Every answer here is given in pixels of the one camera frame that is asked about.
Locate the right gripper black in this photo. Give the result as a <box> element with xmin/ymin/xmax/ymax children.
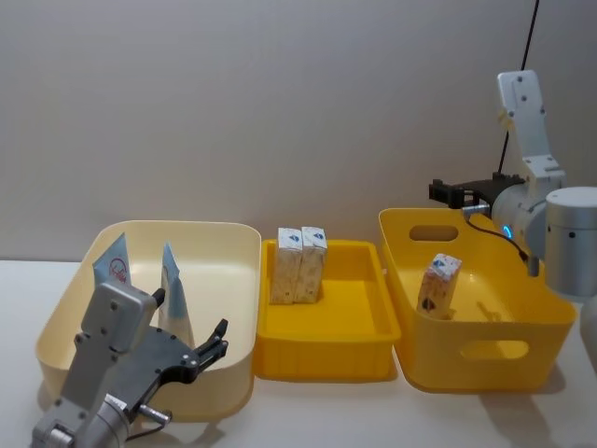
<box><xmin>428</xmin><ymin>171</ymin><xmax>527</xmax><ymax>210</ymax></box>

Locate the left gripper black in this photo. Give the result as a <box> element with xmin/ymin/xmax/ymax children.
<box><xmin>99</xmin><ymin>287</ymin><xmax>230</xmax><ymax>422</ymax></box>

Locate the white pouch with blue print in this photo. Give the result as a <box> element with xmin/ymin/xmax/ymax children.
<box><xmin>159</xmin><ymin>240</ymin><xmax>197</xmax><ymax>349</ymax></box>

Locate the cream plastic bin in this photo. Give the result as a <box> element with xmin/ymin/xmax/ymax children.
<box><xmin>35</xmin><ymin>219</ymin><xmax>263</xmax><ymax>424</ymax></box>

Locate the small printed drink carton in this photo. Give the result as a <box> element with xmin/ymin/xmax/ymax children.
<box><xmin>269</xmin><ymin>226</ymin><xmax>305</xmax><ymax>306</ymax></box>
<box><xmin>415</xmin><ymin>252</ymin><xmax>465</xmax><ymax>322</ymax></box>
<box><xmin>293</xmin><ymin>225</ymin><xmax>329</xmax><ymax>305</ymax></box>

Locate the shallow yellow plastic tray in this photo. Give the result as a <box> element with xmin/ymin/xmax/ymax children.
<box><xmin>251</xmin><ymin>238</ymin><xmax>403</xmax><ymax>385</ymax></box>

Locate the left gripper thin dark cable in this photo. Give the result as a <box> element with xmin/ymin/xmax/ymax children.
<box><xmin>124</xmin><ymin>404</ymin><xmax>174</xmax><ymax>442</ymax></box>

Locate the gripper thin dark cable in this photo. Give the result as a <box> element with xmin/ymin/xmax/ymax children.
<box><xmin>463</xmin><ymin>204</ymin><xmax>543</xmax><ymax>277</ymax></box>
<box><xmin>124</xmin><ymin>404</ymin><xmax>174</xmax><ymax>442</ymax></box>

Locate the right gripper thin dark cable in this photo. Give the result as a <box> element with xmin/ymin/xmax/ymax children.
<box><xmin>463</xmin><ymin>204</ymin><xmax>543</xmax><ymax>277</ymax></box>

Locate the yellow plastic basket with handles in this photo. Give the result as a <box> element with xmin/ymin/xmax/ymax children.
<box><xmin>378</xmin><ymin>206</ymin><xmax>578</xmax><ymax>394</ymax></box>

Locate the black hanging cable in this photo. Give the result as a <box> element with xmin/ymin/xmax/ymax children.
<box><xmin>495</xmin><ymin>0</ymin><xmax>541</xmax><ymax>177</ymax></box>

